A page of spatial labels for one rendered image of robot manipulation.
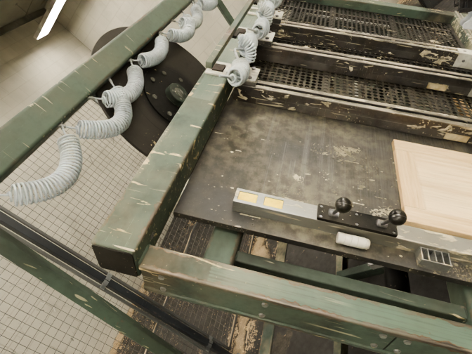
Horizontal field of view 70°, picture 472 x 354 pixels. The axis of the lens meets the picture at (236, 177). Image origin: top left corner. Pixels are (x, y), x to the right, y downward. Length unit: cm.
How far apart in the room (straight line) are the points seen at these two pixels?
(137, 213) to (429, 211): 78
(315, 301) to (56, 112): 96
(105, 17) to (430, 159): 689
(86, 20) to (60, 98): 654
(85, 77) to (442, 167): 126
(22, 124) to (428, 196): 121
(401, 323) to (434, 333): 6
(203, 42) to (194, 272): 631
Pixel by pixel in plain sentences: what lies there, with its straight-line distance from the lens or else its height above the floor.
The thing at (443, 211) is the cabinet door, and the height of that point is 118.
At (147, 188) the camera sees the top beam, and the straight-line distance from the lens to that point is 85.
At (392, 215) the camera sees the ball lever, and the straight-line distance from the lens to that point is 83.
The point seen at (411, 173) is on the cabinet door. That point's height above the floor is 124.
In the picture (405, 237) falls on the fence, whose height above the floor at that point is 129.
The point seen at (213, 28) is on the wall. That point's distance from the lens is 675.
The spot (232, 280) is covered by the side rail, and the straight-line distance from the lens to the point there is 75.
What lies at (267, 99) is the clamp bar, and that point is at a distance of 131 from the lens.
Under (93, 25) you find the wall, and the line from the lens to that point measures 777.
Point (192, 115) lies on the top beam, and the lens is 107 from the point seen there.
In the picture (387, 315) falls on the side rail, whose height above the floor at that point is 135.
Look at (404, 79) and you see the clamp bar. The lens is 170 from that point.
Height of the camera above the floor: 198
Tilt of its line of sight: 21 degrees down
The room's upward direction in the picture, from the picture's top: 48 degrees counter-clockwise
